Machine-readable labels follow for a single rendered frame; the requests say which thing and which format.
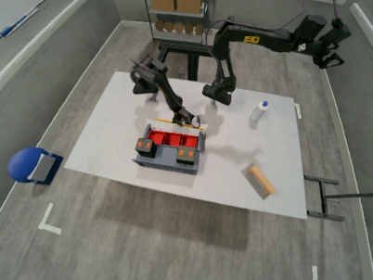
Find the sanding float with wooden handle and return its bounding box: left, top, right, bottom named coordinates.
left=241, top=163, right=276, bottom=200

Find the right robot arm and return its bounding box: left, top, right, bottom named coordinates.
left=130, top=54, right=193, bottom=121

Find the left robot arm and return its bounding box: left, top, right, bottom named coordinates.
left=204, top=15, right=328, bottom=104

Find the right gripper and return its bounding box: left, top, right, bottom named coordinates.
left=172, top=115, right=190, bottom=125

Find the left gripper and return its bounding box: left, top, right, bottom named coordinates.
left=303, top=19, right=345, bottom=70

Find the white bottle with blue cap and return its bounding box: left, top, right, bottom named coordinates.
left=250, top=101, right=268, bottom=121

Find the red open bin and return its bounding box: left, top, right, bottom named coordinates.
left=163, top=132, right=182, bottom=146
left=180, top=134, right=198, bottom=147
left=148, top=130, right=166, bottom=145

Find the grey metal shelf rack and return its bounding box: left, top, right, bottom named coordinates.
left=131, top=123, right=203, bottom=175

